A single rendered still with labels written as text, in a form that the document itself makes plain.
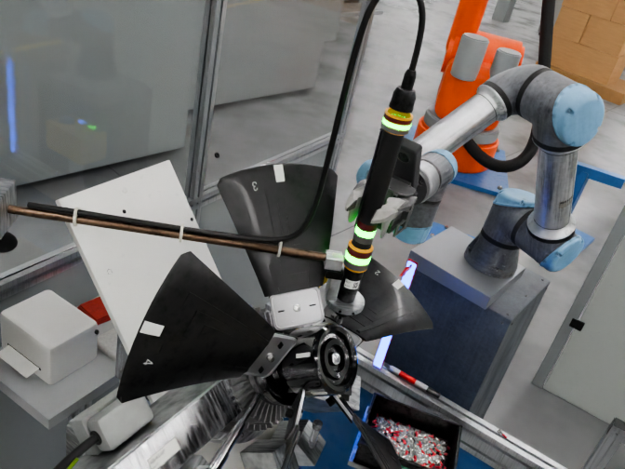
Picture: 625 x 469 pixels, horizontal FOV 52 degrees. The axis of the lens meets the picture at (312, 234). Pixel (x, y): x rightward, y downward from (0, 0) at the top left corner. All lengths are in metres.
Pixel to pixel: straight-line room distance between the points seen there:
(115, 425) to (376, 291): 0.58
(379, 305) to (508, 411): 1.84
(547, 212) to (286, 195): 0.72
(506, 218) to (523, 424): 1.46
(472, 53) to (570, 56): 4.42
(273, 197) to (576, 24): 8.14
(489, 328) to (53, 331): 1.09
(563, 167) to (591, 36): 7.59
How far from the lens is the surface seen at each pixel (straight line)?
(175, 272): 0.88
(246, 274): 2.39
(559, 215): 1.63
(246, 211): 1.12
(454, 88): 4.93
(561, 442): 3.07
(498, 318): 1.77
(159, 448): 1.04
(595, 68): 9.06
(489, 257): 1.81
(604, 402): 3.25
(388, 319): 1.28
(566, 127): 1.40
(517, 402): 3.14
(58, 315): 1.50
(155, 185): 1.25
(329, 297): 1.12
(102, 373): 1.52
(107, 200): 1.18
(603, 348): 3.10
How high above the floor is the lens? 1.94
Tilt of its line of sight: 31 degrees down
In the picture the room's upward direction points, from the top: 13 degrees clockwise
